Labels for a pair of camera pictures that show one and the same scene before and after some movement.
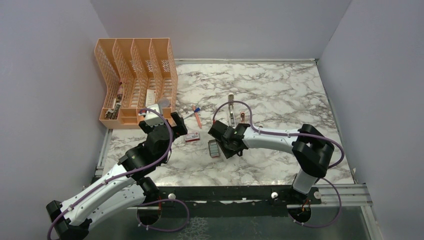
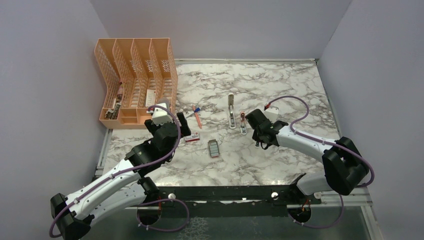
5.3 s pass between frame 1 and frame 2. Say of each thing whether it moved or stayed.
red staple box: stayed
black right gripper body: moved
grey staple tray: stayed
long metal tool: stayed
